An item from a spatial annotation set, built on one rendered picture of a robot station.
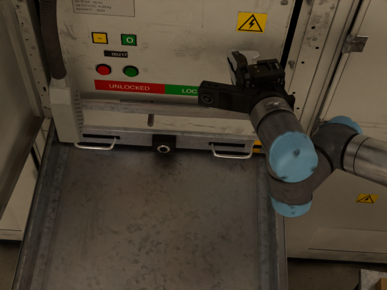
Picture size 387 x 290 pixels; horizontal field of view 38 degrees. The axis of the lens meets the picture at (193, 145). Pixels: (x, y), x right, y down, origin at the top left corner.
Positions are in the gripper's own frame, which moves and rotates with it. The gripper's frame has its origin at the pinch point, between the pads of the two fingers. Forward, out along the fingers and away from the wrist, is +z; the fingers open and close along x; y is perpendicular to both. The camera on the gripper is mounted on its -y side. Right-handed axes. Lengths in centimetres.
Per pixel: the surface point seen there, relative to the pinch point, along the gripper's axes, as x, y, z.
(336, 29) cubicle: 1.4, 24.6, 2.6
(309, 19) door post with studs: 3.8, 18.7, 3.6
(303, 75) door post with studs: -13.1, 20.9, 7.5
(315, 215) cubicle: -79, 37, 18
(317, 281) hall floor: -121, 45, 21
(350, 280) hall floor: -122, 58, 19
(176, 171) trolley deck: -37.2, -10.8, 6.9
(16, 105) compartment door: -21, -47, 22
